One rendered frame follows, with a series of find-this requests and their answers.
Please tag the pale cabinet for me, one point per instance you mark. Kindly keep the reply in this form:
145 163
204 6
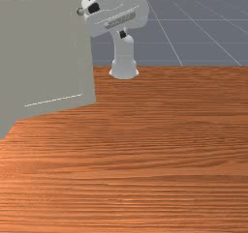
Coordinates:
42 50

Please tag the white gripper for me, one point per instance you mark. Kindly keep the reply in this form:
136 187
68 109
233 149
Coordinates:
116 13

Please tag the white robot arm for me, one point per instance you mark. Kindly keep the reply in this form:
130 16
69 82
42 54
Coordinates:
124 56

